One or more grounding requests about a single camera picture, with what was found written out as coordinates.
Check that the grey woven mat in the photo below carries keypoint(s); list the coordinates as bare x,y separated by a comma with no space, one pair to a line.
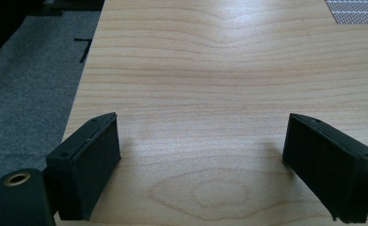
357,11

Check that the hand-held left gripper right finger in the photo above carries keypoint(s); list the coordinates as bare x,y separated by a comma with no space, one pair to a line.
332,169

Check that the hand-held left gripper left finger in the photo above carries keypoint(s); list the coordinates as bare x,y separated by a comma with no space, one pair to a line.
84,166

